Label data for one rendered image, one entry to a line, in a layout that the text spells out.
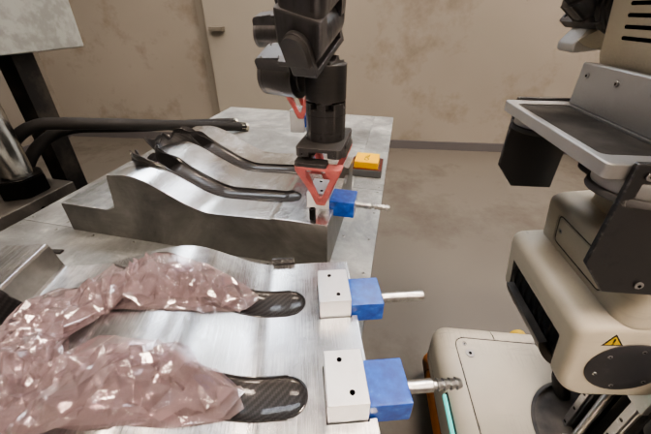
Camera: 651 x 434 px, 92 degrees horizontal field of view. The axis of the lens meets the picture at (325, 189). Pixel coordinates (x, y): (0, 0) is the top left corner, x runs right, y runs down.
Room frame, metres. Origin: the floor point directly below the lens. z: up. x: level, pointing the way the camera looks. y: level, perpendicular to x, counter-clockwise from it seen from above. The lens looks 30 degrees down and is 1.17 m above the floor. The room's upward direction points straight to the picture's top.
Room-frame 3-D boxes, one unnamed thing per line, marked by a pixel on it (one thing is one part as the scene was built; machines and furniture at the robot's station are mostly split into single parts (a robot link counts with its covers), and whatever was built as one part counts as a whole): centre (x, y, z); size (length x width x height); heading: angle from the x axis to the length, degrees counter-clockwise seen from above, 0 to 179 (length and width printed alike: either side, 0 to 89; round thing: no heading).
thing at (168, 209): (0.56, 0.21, 0.87); 0.50 x 0.26 x 0.14; 77
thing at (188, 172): (0.55, 0.20, 0.92); 0.35 x 0.16 x 0.09; 77
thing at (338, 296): (0.28, -0.06, 0.85); 0.13 x 0.05 x 0.05; 94
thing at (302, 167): (0.43, 0.00, 0.95); 0.07 x 0.07 x 0.09; 77
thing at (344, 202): (0.44, -0.04, 0.89); 0.13 x 0.05 x 0.05; 77
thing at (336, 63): (0.45, 0.00, 1.08); 0.07 x 0.06 x 0.07; 61
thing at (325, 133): (0.45, 0.00, 1.02); 0.10 x 0.07 x 0.07; 167
